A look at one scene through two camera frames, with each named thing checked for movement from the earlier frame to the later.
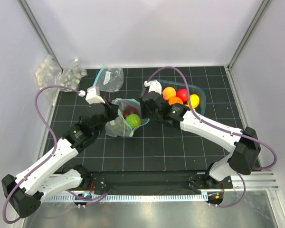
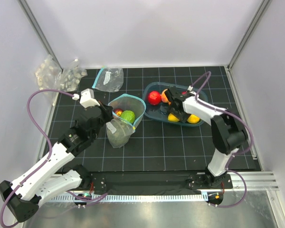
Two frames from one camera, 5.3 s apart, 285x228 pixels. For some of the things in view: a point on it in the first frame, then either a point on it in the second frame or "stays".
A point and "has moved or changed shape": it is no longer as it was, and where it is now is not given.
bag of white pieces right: [71, 75] stays
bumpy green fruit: [133, 120] to [128, 116]
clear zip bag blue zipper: [129, 118] has moved or changed shape
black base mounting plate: [111, 183] stays
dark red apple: [129, 109] has moved or changed shape
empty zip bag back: [109, 80] stays
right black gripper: [145, 114] to [183, 117]
